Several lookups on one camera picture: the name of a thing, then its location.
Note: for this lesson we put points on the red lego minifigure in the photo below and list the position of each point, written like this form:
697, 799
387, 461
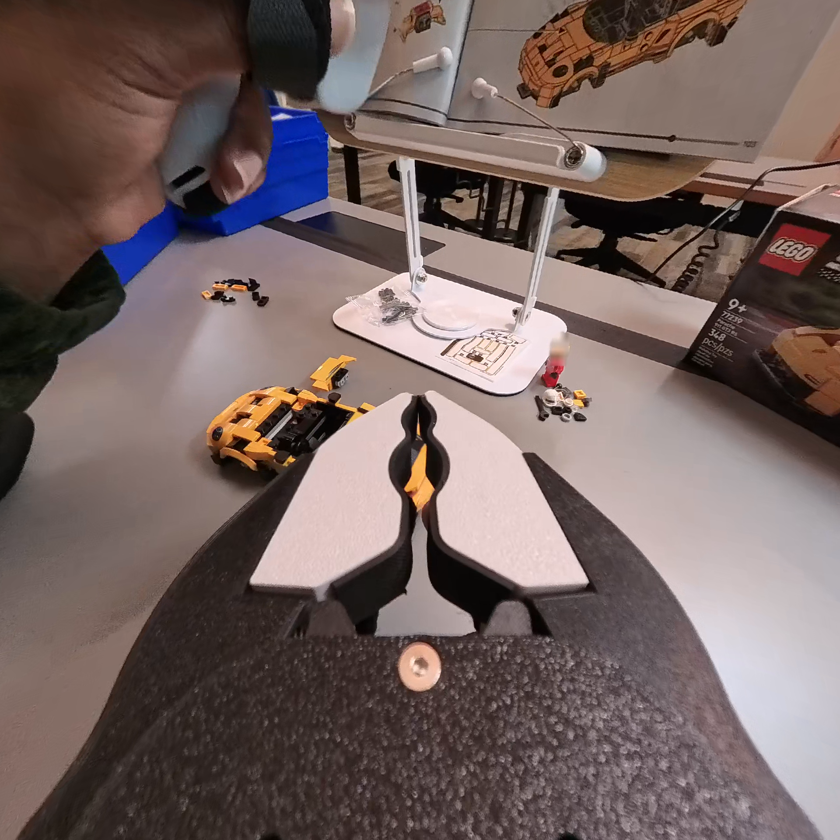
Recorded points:
551, 377

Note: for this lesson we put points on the clear bag of black parts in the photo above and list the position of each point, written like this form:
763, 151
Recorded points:
390, 305

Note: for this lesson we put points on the person's left hand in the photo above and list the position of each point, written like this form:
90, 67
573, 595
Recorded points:
98, 118

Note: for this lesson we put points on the small yellow lego piece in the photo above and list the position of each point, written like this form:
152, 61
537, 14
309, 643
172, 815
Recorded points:
418, 482

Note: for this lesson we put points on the lego instruction booklet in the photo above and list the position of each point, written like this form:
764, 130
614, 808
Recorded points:
656, 98

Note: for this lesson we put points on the pile of mixed lego pieces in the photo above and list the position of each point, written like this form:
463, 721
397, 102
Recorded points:
564, 403

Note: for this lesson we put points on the brown wooden desk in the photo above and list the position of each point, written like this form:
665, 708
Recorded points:
754, 184

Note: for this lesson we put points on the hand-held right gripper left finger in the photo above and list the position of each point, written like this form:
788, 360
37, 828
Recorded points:
334, 505

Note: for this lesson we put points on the sticker sheet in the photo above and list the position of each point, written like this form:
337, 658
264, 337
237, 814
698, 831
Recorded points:
482, 354

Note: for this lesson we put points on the yellow lego panel piece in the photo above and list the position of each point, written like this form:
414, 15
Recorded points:
331, 371

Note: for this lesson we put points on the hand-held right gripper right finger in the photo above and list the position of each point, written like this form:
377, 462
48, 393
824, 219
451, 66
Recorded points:
505, 518

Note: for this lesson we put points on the black lego box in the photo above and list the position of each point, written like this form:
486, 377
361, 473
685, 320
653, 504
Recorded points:
787, 295

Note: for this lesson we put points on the yellow lego car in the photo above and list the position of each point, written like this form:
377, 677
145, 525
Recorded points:
249, 420

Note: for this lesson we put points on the blue plastic bin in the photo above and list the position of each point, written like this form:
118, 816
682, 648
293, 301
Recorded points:
282, 177
141, 246

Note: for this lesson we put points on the white book stand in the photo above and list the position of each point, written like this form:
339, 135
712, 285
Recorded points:
420, 354

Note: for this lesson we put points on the pile of yellow black bricks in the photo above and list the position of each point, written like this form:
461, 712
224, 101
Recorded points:
233, 289

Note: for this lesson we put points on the black office chair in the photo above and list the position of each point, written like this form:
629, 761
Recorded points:
610, 216
446, 190

